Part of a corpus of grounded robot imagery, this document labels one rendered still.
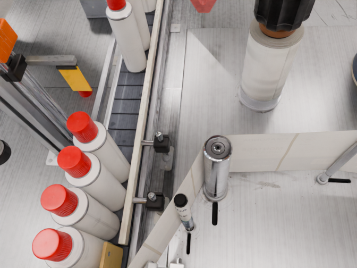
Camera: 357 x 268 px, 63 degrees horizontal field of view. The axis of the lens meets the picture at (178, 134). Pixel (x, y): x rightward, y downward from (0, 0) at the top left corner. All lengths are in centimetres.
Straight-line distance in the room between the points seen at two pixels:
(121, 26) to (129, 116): 18
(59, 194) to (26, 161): 37
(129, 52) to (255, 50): 27
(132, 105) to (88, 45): 29
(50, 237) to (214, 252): 28
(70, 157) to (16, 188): 35
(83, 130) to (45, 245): 15
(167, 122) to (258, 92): 22
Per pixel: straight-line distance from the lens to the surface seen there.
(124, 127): 63
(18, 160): 76
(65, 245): 38
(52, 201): 38
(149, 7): 83
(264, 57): 51
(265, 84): 56
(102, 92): 59
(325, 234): 57
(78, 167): 39
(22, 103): 53
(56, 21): 100
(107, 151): 46
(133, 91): 67
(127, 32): 62
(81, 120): 41
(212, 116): 62
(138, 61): 68
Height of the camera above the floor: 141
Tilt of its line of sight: 62 degrees down
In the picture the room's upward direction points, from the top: 12 degrees counter-clockwise
